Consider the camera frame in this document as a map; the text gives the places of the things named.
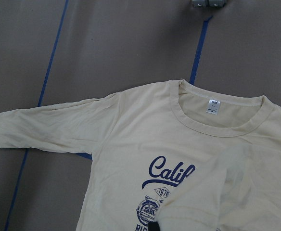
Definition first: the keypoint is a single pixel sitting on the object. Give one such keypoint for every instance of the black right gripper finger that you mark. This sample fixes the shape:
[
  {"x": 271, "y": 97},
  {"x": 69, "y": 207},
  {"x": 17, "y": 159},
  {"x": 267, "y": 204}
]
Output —
[{"x": 153, "y": 226}]

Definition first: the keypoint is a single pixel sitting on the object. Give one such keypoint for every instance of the beige long-sleeve printed shirt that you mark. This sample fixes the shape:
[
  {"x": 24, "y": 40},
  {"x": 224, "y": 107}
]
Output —
[{"x": 167, "y": 152}]

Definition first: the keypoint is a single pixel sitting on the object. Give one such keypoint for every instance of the brown paper table cover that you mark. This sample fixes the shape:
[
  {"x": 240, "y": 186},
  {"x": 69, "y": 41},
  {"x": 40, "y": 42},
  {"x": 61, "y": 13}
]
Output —
[{"x": 57, "y": 51}]

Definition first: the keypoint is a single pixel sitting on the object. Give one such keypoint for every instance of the grey aluminium frame post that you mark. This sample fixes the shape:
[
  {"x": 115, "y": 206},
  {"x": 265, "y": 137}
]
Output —
[{"x": 209, "y": 3}]

